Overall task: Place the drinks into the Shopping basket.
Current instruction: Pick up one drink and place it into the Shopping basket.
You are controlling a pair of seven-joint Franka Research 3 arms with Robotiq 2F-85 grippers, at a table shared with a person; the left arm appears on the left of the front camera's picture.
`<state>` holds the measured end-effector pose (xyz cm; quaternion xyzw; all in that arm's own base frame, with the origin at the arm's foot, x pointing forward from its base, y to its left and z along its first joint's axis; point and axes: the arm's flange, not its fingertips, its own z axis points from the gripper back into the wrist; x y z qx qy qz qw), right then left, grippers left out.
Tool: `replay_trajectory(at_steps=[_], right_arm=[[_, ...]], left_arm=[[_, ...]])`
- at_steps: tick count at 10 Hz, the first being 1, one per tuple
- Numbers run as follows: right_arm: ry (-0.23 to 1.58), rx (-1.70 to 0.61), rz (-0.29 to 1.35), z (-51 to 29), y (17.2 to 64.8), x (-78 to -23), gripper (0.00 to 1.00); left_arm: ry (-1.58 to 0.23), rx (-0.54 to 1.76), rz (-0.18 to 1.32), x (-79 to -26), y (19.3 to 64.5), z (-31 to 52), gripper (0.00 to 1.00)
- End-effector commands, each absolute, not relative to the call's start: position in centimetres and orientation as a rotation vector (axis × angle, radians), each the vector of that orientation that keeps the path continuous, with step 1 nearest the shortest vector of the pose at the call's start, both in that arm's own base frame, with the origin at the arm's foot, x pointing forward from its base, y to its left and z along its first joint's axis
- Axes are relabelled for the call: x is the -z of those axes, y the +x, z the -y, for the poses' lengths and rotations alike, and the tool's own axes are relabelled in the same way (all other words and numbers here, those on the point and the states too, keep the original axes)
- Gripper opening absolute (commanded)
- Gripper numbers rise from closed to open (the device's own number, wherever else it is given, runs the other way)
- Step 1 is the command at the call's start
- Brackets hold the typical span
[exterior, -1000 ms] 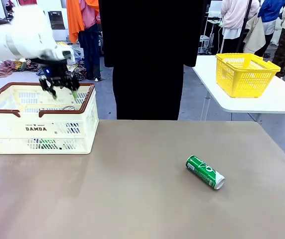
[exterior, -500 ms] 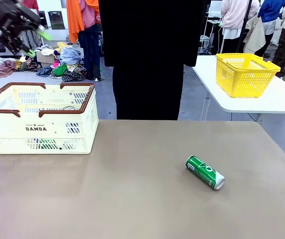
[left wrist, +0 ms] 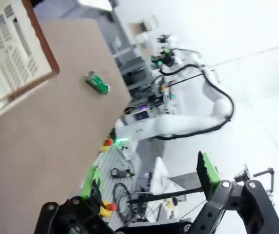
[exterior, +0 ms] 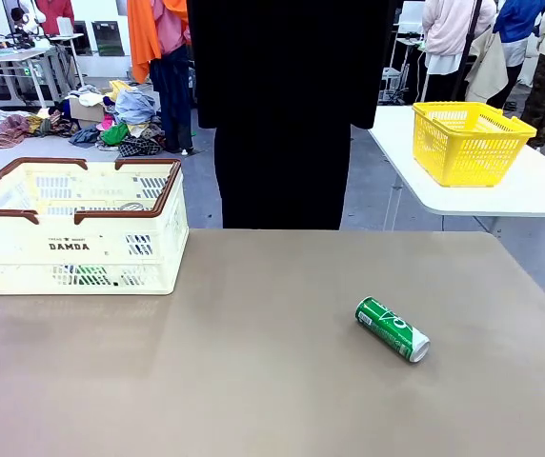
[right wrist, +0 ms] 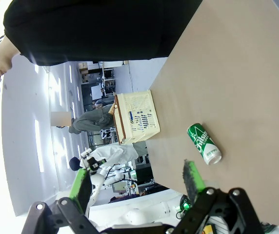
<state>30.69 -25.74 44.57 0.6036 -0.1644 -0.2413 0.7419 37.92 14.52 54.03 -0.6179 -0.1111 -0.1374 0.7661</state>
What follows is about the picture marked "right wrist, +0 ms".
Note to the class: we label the cream basket with brown rim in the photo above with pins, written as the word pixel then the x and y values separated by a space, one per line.
pixel 142 114

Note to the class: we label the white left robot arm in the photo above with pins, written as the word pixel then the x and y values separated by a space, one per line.
pixel 96 181

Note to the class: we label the person in white coat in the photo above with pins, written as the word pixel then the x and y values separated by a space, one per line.
pixel 115 153

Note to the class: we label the person in black clothes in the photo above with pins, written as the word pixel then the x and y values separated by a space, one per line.
pixel 93 29

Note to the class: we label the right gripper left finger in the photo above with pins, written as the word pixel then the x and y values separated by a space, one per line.
pixel 81 185

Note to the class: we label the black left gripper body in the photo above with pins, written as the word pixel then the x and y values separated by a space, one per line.
pixel 94 164

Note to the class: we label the person with black hair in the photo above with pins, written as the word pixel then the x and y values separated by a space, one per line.
pixel 74 163

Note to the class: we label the green soda can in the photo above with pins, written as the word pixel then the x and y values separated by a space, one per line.
pixel 201 141

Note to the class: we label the person in grey-green clothes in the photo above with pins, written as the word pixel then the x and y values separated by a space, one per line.
pixel 90 120

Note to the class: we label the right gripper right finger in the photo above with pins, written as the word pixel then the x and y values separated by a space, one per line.
pixel 192 180

